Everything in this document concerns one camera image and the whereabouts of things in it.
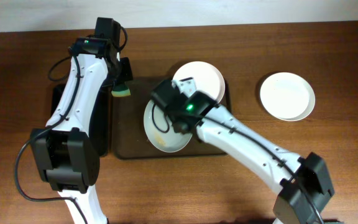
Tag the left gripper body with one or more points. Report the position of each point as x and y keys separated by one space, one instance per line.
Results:
x=120 y=73

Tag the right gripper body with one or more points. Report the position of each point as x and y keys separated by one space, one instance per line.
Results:
x=178 y=126

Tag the green yellow sponge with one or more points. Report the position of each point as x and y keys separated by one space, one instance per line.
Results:
x=120 y=90

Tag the pale blue plate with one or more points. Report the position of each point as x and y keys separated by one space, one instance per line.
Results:
x=159 y=130

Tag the white plate top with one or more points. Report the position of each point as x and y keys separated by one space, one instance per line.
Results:
x=207 y=78

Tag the white plate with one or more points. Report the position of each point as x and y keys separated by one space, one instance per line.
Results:
x=207 y=78
x=287 y=96

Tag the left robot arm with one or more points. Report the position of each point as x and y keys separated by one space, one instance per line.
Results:
x=91 y=60

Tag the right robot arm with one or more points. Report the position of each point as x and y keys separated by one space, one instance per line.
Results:
x=303 y=185

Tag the black rectangular tray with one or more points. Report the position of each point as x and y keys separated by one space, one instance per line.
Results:
x=99 y=124

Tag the brown plastic serving tray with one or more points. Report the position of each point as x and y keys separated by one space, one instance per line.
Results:
x=128 y=138

